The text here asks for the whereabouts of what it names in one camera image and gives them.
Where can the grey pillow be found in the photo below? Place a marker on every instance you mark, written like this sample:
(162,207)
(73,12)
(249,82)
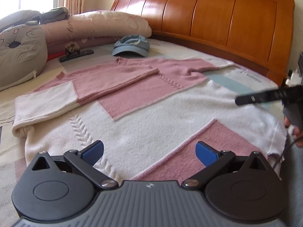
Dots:
(19,17)

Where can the black flat device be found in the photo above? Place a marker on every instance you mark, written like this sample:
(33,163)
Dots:
(85,53)

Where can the grey-green folded clothes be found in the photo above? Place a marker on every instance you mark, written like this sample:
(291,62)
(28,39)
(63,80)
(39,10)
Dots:
(55,15)

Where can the blue baseball cap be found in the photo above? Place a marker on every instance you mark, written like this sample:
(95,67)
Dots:
(131,48)

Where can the pink folded quilt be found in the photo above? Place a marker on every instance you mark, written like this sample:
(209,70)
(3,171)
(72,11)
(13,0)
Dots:
(99,26)

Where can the pastel patchwork bed sheet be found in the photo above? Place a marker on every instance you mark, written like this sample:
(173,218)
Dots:
(9,113)

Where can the wooden headboard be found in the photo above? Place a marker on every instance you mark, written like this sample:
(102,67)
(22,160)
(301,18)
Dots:
(213,19)

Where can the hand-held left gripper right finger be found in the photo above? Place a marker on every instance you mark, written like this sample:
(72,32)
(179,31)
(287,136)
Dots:
(206,153)

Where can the person's right hand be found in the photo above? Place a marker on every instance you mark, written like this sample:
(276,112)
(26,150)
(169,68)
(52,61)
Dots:
(299,139)

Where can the red stick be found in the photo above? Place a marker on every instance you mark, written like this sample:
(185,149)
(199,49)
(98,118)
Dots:
(53,57)

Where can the grey cat face cushion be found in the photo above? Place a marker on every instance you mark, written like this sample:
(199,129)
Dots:
(21,56)

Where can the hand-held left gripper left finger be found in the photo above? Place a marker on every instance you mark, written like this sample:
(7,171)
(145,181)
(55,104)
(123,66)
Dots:
(93,151)

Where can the pink and white knit sweater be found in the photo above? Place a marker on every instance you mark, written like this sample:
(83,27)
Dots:
(153,113)

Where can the brown floral scrunchie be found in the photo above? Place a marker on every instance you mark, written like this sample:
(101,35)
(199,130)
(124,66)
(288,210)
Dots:
(71,48)

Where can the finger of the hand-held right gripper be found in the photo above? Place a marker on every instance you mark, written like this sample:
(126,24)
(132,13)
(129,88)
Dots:
(260,97)

